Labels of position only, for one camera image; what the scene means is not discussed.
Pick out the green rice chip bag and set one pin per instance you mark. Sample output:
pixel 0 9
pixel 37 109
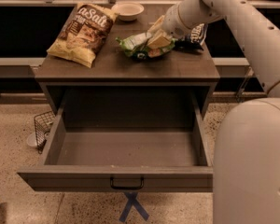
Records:
pixel 135 46

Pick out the white ceramic bowl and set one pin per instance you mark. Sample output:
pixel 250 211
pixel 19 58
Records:
pixel 128 11

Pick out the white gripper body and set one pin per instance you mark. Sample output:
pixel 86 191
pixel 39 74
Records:
pixel 173 21

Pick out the grey cabinet counter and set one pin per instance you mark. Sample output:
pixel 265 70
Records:
pixel 112 68

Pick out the black wire basket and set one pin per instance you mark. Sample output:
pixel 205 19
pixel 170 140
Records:
pixel 43 123

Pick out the grey open top drawer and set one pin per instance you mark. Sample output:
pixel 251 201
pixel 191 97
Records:
pixel 125 132

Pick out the dark blue chip bag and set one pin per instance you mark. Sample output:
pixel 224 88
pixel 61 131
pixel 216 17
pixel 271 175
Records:
pixel 194 40

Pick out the brown sea salt chip bag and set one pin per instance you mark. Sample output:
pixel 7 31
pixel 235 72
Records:
pixel 83 37

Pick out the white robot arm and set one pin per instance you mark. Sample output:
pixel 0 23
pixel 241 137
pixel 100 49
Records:
pixel 246 178

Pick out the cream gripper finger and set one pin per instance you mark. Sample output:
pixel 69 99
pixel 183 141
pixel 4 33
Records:
pixel 156 25
pixel 159 40

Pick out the black drawer handle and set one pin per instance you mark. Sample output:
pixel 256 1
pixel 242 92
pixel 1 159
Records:
pixel 127 183

